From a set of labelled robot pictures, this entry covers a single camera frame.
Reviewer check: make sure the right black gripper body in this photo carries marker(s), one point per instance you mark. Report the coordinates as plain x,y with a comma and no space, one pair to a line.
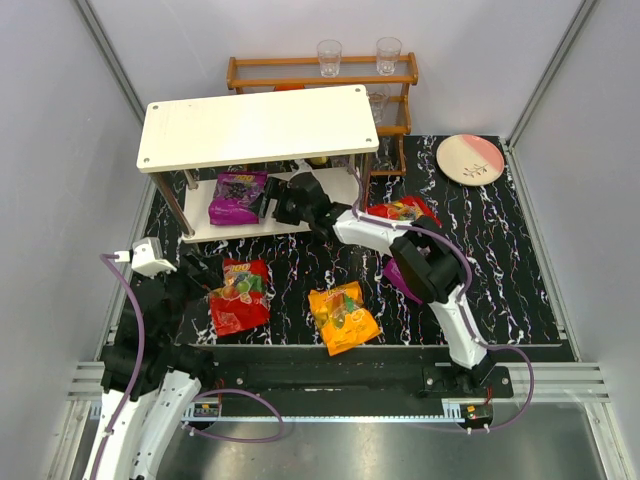
275,198

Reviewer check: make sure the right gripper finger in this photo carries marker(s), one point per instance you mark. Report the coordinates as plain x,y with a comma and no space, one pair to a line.
260,205
273,188

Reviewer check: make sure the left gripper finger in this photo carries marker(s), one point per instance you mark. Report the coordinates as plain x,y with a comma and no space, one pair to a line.
197,290
199,272

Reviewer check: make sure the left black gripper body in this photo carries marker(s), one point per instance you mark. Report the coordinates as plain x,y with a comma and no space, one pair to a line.
197,270

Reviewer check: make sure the purple candy bag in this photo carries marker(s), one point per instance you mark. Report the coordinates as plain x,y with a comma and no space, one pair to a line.
237,198
392,273

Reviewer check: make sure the red candy bag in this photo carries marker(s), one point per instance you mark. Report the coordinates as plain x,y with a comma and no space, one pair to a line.
408,208
240,304

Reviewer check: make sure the orange mango candy bag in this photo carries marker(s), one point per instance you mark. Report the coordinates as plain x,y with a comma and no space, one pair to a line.
341,318

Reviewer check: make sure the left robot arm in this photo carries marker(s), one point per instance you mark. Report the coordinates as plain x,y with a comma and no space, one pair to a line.
135,429

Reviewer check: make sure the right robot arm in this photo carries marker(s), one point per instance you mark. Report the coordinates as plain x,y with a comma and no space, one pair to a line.
431,267

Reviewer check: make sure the white two-tier shelf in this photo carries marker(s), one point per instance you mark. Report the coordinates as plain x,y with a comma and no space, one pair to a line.
246,129

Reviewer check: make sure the brown wooden rack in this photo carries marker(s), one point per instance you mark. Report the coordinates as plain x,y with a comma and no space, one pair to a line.
252,75

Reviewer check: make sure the clear glass lower rack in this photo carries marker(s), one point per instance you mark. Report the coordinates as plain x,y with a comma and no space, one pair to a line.
378,101

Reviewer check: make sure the clear glass left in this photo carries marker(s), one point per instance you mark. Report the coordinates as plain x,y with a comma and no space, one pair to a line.
329,54

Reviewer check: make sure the clear glass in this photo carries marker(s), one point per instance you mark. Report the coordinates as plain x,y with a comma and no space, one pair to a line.
329,54
388,50

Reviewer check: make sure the pink cream ceramic plate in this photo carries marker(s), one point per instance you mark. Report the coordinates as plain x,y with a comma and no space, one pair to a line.
470,160

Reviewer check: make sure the clear glass right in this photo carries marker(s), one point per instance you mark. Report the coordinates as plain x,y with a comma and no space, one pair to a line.
388,50

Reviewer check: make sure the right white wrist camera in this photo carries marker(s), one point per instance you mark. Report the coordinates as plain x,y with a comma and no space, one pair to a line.
303,166

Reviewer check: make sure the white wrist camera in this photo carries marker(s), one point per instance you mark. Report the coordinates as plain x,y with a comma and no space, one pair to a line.
146,258
303,166

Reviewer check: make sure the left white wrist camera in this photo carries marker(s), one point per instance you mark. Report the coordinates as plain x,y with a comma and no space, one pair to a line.
146,258

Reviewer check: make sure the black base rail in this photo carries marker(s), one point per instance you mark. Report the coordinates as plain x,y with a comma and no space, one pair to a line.
414,370

